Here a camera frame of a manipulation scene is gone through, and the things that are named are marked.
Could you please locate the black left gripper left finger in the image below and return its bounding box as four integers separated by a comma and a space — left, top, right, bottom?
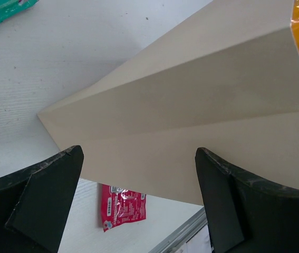
0, 145, 83, 252

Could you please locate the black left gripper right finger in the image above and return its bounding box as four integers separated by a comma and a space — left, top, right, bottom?
195, 148, 299, 252

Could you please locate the red snack packet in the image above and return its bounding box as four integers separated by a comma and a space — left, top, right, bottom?
100, 184, 147, 232

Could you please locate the aluminium front frame rail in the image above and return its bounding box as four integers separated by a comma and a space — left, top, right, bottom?
149, 208, 207, 253

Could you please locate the beige paper bag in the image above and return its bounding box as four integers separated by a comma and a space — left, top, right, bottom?
38, 1, 299, 205

